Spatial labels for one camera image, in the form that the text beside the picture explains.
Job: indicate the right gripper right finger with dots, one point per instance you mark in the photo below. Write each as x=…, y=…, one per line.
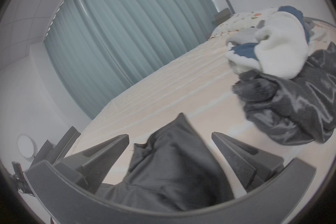
x=244, y=162

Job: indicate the blue-green curtain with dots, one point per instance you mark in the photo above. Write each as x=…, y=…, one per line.
x=147, y=13
x=84, y=60

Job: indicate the black shiny garment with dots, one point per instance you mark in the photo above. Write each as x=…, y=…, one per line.
x=288, y=110

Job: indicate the bed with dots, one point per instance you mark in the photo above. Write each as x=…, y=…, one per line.
x=170, y=91

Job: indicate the white printed pillow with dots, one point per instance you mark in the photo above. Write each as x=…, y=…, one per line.
x=236, y=22

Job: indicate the pile of clothes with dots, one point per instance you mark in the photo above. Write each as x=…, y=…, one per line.
x=280, y=49

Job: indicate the black T-shirt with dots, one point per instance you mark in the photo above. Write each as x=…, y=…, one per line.
x=175, y=170

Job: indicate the grey bedside table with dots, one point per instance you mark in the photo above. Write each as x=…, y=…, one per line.
x=221, y=17

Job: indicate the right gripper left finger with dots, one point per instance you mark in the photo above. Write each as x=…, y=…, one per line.
x=97, y=162

